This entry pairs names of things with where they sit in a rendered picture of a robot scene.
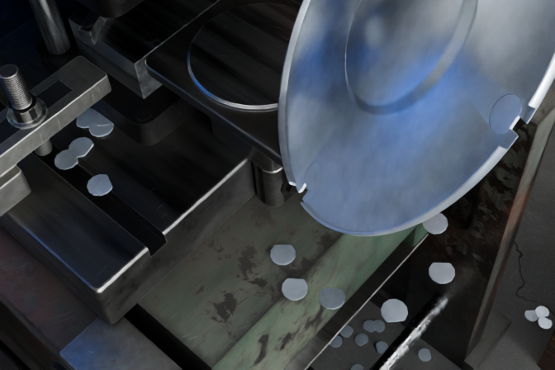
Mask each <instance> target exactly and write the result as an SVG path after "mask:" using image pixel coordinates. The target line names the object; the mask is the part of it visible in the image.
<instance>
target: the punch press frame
mask: <svg viewBox="0 0 555 370"><path fill-rule="evenodd" d="M34 16H35V15H34V13H33V11H32V9H31V5H30V3H29V0H0V40H1V39H2V38H3V37H5V36H7V35H8V34H9V33H11V32H12V31H14V30H16V29H17V28H18V27H19V26H21V25H23V24H24V23H26V22H27V21H29V20H30V19H31V18H32V17H34ZM307 191H308V190H307V189H306V188H304V190H303V191H302V192H298V191H297V192H296V193H295V194H293V195H292V196H291V197H290V198H289V199H288V200H287V201H286V202H285V203H283V204H282V205H281V206H276V207H274V206H268V205H266V204H265V203H263V202H261V200H260V199H259V198H258V194H257V193H255V194H254V195H253V196H252V197H251V198H250V199H249V200H248V201H247V202H246V203H245V204H244V205H243V206H242V207H241V208H240V209H239V210H237V211H236V212H235V213H234V214H233V215H232V216H231V217H230V218H229V219H228V220H227V221H225V222H224V223H223V224H222V225H221V226H220V227H219V228H218V229H217V230H215V231H214V232H213V233H212V234H211V235H210V236H209V237H208V238H207V239H206V240H205V241H203V242H202V243H201V244H200V245H199V246H198V247H197V248H196V249H195V250H194V251H192V252H191V253H190V254H189V255H188V256H187V257H186V258H185V259H184V260H183V261H182V262H181V263H180V264H179V265H178V266H177V267H176V268H175V269H174V270H173V271H172V272H171V273H169V274H168V275H167V276H166V277H165V278H164V279H163V280H162V281H161V282H159V283H158V284H157V285H156V286H155V287H154V288H153V289H152V290H151V291H150V292H149V293H147V294H146V295H145V296H144V297H143V298H142V299H141V300H140V301H139V302H138V303H136V304H135V305H134V306H133V307H132V308H131V309H130V310H129V311H128V312H127V313H126V314H124V315H123V316H124V317H125V318H126V319H127V320H128V321H129V322H130V323H131V324H133V325H134V326H135V327H136V328H137V329H138V330H139V331H140V332H142V333H143V334H144V335H145V336H146V337H147V338H148V339H150V340H151V341H152V342H153V343H154V344H155V345H156V346H158V347H159V348H160V349H161V350H162V351H163V352H164V353H166V354H167V355H168V356H169V357H170V358H171V359H172V360H173V361H174V362H175V363H176V364H177V365H178V366H179V367H180V368H182V369H183V370H285V368H286V367H287V365H288V364H289V363H290V362H291V361H292V360H293V359H294V358H295V357H296V356H297V355H298V354H299V353H300V352H301V351H302V350H303V349H304V348H305V347H306V346H307V344H308V343H309V342H310V341H311V340H312V339H313V338H314V337H315V336H316V335H317V333H318V332H319V331H320V330H321V329H322V328H323V327H324V326H325V325H326V324H327V322H328V321H329V320H330V319H331V318H332V317H333V316H334V315H335V314H336V313H337V311H338V310H339V309H340V308H341V307H342V306H343V305H344V304H345V303H346V302H347V300H348V299H349V298H350V297H351V296H352V295H353V294H354V293H355V292H356V291H357V290H358V289H359V288H360V287H361V286H362V285H363V284H364V283H365V282H366V281H367V280H368V278H369V277H370V276H371V275H372V274H373V273H374V272H375V271H376V270H377V268H378V267H379V266H380V265H381V264H382V263H383V262H384V261H385V260H386V259H387V257H388V256H389V255H390V254H391V253H392V252H393V251H394V250H395V249H396V248H397V246H398V245H399V244H400V243H401V242H402V241H404V242H405V243H407V244H408V245H409V246H412V247H413V246H415V245H416V244H418V243H419V241H420V240H421V239H422V238H423V237H424V236H425V235H426V234H427V230H426V229H425V228H424V227H423V222H421V223H419V224H418V225H415V226H412V227H411V228H408V229H405V230H401V231H398V232H395V233H391V234H387V235H378V236H356V235H347V234H345V233H341V232H338V231H336V230H332V229H330V228H328V227H326V226H324V225H322V224H321V223H320V222H318V221H317V220H315V219H314V218H313V217H312V216H311V215H310V214H308V212H307V211H306V210H305V209H304V208H303V207H302V205H301V202H304V201H303V200H302V198H303V197H304V196H305V195H306V192H307ZM276 244H290V245H292V247H293V248H294V250H295V251H296V254H295V258H294V259H293V261H292V262H291V263H289V264H287V265H278V264H276V263H274V262H273V261H272V259H271V257H270V254H271V249H272V248H273V246H274V245H276ZM288 278H296V279H304V280H305V281H306V284H307V286H308V288H307V294H306V295H305V296H304V297H303V298H302V299H300V300H298V301H293V300H289V299H287V298H286V297H285V296H284V295H283V293H282V284H283V283H284V282H285V281H286V279H288ZM325 287H330V288H337V289H341V290H343V292H344V295H345V301H344V304H343V305H342V306H341V307H340V308H337V309H334V310H332V309H327V308H325V307H324V306H322V305H321V303H320V300H319V297H320V292H321V291H322V290H323V289H324V288H325ZM447 304H448V299H447V297H446V296H445V295H443V294H442V293H440V292H436V293H435V294H434V295H433V296H432V297H431V298H430V299H429V301H428V302H427V303H426V304H425V306H424V307H423V308H422V309H421V310H420V312H419V313H418V314H417V315H416V316H415V317H414V319H413V320H412V321H411V322H410V323H409V324H408V325H407V326H406V327H405V328H404V330H403V331H402V332H401V333H400V334H399V335H398V337H397V338H396V339H395V340H394V341H393V343H392V344H391V345H390V346H389V347H388V349H387V350H386V351H385V352H384V353H383V354H382V356H381V357H380V358H379V359H378V360H377V361H376V362H375V363H374V364H373V366H372V367H371V368H370V369H369V370H392V369H393V368H394V367H395V366H396V365H397V364H398V363H399V361H400V360H401V359H402V358H403V357H404V355H405V354H406V353H407V352H408V351H409V349H410V348H411V347H412V346H413V344H414V343H415V342H416V341H417V340H418V338H419V337H420V336H421V335H422V334H423V333H424V332H425V331H426V330H427V328H428V327H429V326H430V325H431V323H432V322H433V321H434V320H435V319H436V317H437V316H438V315H439V314H440V312H441V311H442V310H443V309H444V308H445V306H446V305H447Z"/></svg>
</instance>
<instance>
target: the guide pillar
mask: <svg viewBox="0 0 555 370"><path fill-rule="evenodd" d="M29 3H30V5H31V9H32V11H33V13H34V15H35V18H36V21H37V24H38V26H39V28H40V32H41V34H42V36H43V39H44V41H45V44H46V47H47V50H48V51H49V52H50V53H51V54H53V55H61V54H63V53H65V52H67V51H68V50H69V48H70V45H71V44H70V41H69V37H68V34H67V32H66V30H65V27H64V23H63V20H62V18H61V15H60V13H59V9H58V6H57V4H56V1H55V0H29Z"/></svg>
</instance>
